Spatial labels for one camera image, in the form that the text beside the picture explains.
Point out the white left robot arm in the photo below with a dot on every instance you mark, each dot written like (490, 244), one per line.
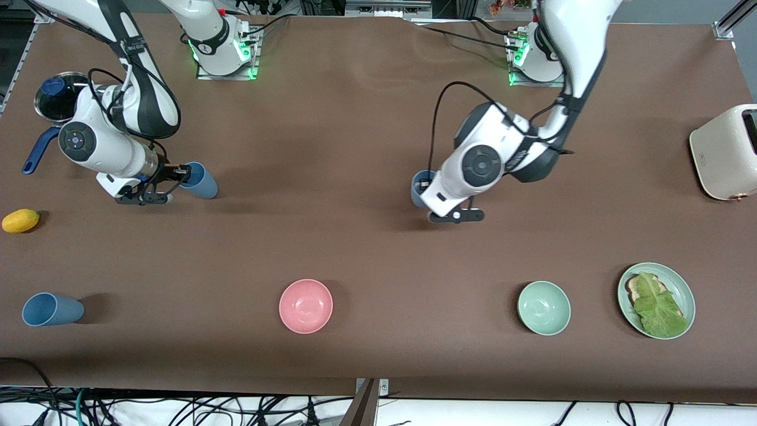
(579, 35)

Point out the mint green bowl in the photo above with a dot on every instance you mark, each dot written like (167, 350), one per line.
(544, 308)

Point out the toasted bread slice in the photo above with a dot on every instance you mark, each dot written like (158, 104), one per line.
(632, 290)

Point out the orange toy food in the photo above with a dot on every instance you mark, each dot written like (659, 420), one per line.
(500, 7)

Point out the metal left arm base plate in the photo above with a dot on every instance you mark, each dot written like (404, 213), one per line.
(532, 84)

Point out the pink bowl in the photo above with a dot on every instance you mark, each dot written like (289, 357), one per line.
(306, 306)

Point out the grey metal box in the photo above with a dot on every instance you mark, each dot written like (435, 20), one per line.
(384, 9)

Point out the brown table cloth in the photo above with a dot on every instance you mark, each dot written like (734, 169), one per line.
(378, 248)

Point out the cream toaster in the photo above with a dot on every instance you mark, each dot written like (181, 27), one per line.
(724, 154)

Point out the green plate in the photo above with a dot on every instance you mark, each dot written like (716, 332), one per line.
(684, 290)

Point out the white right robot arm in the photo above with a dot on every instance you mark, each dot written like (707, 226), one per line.
(94, 148)

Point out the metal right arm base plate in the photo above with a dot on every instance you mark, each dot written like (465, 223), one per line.
(225, 77)

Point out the blue cup with paper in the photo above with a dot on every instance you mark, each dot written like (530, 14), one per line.
(416, 194)

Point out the green lettuce leaf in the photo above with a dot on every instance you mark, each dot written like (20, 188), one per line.
(659, 307)

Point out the metal table edge bracket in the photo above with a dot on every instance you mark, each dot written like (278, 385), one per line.
(384, 387)

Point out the dark camera stand pole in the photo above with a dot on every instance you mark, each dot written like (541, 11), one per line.
(361, 411)

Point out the yellow lemon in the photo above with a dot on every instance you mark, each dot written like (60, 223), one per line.
(20, 220)

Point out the aluminium frame profile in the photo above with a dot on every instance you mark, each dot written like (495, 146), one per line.
(730, 21)
(18, 65)

